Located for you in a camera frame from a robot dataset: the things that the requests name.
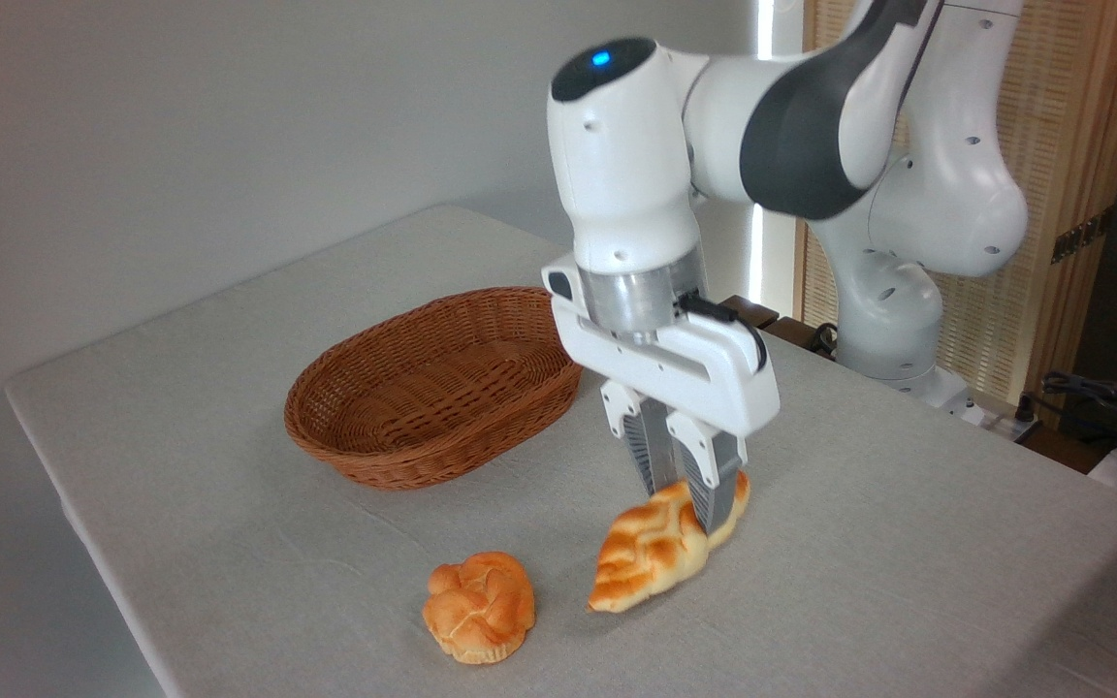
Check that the grey linen tablecloth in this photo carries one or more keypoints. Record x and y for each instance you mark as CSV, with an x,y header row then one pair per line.
x,y
859,582

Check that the long braided bread loaf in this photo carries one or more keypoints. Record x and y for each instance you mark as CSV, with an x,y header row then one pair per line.
x,y
646,553

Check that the metal screen hinge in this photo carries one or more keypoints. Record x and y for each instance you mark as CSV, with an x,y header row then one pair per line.
x,y
1082,236

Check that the dark wooden side table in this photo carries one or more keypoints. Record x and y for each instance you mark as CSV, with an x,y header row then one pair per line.
x,y
796,330

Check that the round knotted bread roll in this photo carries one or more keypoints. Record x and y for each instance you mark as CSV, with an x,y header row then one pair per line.
x,y
479,609

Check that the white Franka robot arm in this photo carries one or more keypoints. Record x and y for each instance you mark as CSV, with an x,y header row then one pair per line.
x,y
626,174

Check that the brown oval wicker basket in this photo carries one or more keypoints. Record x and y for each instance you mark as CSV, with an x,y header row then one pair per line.
x,y
403,456

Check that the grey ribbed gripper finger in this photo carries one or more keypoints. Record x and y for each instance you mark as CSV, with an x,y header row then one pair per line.
x,y
651,446
718,485

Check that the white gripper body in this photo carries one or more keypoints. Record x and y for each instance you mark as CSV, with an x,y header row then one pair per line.
x,y
694,378

